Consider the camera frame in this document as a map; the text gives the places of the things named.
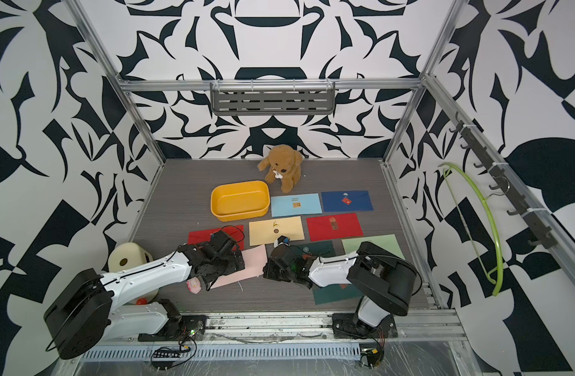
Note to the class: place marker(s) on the dark green envelope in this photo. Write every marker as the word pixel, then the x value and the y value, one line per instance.
pixel 320 248
pixel 335 293

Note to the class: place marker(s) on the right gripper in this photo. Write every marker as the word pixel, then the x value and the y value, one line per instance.
pixel 268 270

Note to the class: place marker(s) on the yellow envelope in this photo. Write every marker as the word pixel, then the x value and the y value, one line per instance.
pixel 268 231

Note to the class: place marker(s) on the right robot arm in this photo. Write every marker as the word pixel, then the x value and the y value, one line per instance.
pixel 386 281

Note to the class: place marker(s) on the dark green envelope lower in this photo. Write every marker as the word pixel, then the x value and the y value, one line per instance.
pixel 335 293

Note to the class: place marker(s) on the dark blue envelope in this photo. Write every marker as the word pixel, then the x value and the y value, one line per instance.
pixel 346 201

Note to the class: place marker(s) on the yellow plastic storage box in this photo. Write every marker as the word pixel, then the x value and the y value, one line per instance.
pixel 237 201

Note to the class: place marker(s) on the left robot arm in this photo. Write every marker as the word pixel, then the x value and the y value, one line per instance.
pixel 95 307

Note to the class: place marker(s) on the small pink toy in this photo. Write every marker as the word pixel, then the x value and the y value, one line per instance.
pixel 194 285

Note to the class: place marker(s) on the dark green envelope upper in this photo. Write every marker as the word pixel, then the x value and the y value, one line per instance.
pixel 320 248

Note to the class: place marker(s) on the black wall hook rail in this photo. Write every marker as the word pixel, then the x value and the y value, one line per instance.
pixel 505 185

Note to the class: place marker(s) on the grey metal wall shelf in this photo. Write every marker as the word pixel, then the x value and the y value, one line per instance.
pixel 272 97

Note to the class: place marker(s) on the green plastic hanger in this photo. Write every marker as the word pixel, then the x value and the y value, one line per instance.
pixel 495 276

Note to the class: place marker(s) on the cream plastic container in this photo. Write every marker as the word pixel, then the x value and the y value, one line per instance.
pixel 127 256

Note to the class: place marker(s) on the red envelope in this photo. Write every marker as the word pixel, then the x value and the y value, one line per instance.
pixel 236 233
pixel 325 228

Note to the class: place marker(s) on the light blue envelope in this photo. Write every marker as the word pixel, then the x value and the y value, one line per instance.
pixel 295 205

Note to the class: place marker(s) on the light green envelope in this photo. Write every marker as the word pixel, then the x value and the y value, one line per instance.
pixel 387 242

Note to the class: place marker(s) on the brown plush dog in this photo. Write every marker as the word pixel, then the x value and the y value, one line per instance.
pixel 284 164

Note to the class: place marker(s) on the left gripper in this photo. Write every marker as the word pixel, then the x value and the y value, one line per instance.
pixel 236 264

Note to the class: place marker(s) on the pink envelope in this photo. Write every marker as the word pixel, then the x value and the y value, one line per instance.
pixel 254 259

